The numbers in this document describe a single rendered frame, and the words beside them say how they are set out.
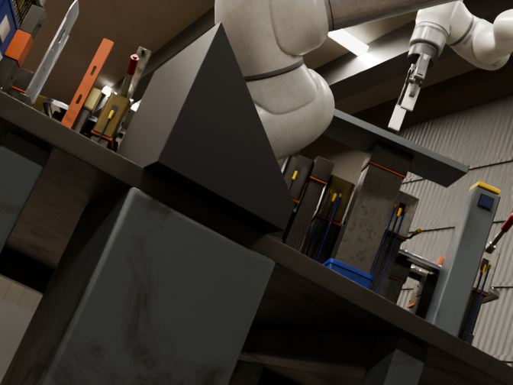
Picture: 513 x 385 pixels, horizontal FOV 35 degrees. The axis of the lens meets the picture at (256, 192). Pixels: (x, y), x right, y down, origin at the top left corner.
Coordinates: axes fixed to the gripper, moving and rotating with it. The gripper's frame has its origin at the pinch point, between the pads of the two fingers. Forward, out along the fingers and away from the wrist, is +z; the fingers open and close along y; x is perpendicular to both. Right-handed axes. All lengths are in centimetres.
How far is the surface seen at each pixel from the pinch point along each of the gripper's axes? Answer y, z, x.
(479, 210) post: -1.3, 16.8, -26.0
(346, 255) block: -3.5, 40.9, 1.2
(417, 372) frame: -26, 65, -18
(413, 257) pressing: 25.9, 26.0, -19.2
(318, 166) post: 8.6, 17.8, 14.7
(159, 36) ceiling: 529, -244, 192
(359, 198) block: -3.6, 26.2, 2.9
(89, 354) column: -57, 87, 39
